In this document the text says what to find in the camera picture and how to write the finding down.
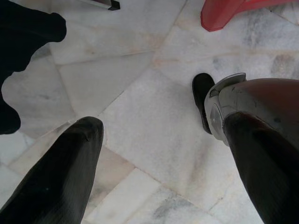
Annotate silver metal clothes rack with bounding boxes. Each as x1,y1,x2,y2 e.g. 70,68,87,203
79,0,121,10

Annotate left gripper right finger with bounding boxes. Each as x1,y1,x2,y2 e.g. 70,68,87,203
223,111,299,224

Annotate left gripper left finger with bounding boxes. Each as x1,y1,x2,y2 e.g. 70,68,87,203
0,116,105,224

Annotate black polo shirt with logo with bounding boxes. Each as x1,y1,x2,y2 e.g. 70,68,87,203
0,0,67,136

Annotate red plastic stool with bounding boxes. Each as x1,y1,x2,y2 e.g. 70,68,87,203
201,0,299,32

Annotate black robot left foot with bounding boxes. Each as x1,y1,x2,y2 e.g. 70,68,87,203
192,73,215,135

